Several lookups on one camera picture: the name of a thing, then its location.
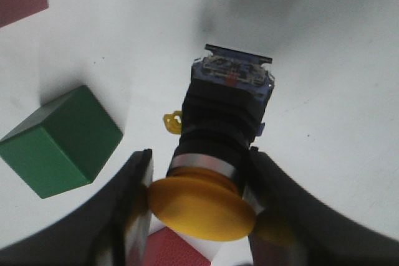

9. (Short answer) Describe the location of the yellow push button switch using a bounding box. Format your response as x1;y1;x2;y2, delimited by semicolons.
148;44;274;241

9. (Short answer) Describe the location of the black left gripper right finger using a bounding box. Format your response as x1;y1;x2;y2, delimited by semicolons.
244;147;398;265

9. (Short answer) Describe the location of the green cube left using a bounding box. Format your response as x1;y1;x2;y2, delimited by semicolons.
1;85;123;199

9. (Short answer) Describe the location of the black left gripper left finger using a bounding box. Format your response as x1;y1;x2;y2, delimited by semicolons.
1;150;153;265

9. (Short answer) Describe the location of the red foam pad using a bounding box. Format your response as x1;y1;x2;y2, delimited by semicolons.
126;227;211;266

